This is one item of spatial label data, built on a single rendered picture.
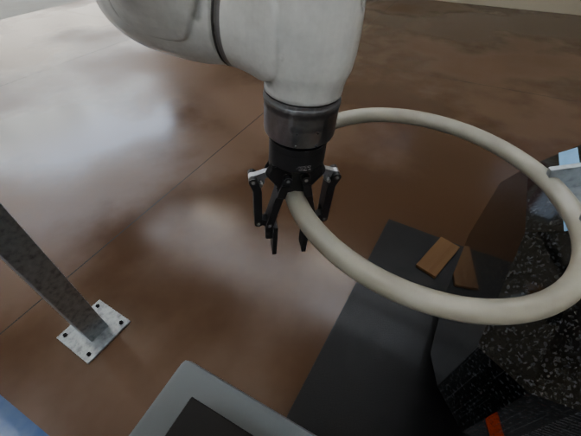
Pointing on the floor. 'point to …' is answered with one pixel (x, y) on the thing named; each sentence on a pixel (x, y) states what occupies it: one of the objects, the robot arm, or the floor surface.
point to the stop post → (59, 292)
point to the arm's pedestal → (228, 400)
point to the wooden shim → (437, 257)
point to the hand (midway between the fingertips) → (289, 234)
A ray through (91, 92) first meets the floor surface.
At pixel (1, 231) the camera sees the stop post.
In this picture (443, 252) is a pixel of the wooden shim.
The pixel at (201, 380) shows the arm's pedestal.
